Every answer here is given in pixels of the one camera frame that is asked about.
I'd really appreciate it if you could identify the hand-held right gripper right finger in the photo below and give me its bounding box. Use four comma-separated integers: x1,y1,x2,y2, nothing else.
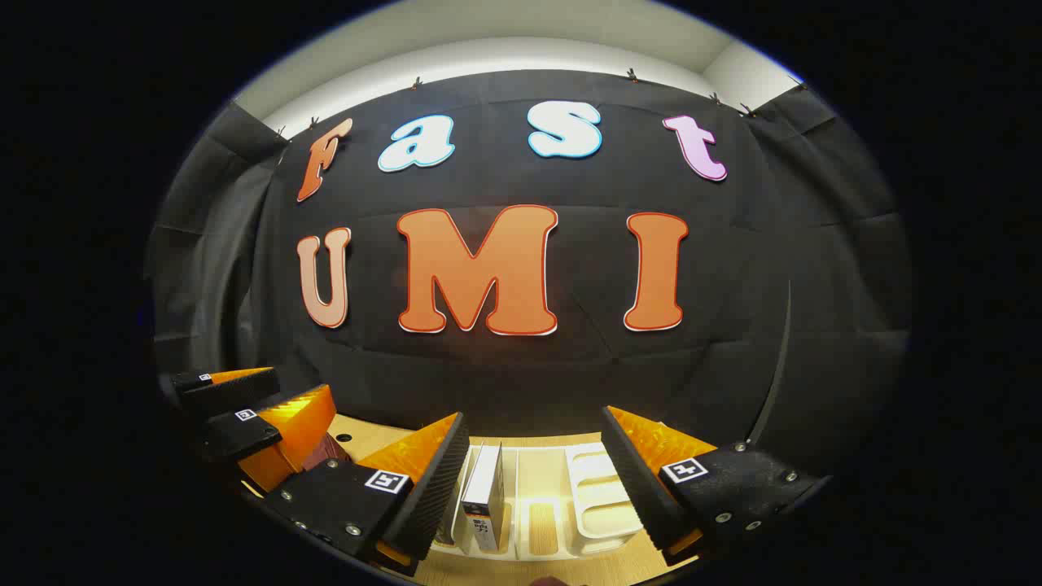
601,405,833,568

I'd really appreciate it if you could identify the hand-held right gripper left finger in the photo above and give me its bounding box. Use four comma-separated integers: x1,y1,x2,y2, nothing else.
265,411,471,577

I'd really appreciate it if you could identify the white bookshelf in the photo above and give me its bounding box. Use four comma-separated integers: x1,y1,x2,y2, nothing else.
440,442,646,562

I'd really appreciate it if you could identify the white spine book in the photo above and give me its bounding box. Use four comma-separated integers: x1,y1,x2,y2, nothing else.
461,443,506,554

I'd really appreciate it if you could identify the maroon schoolbag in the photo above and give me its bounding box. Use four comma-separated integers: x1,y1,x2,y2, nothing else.
301,434,352,474

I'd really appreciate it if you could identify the black backdrop cloth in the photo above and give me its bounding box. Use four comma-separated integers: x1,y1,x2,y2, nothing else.
147,69,913,465

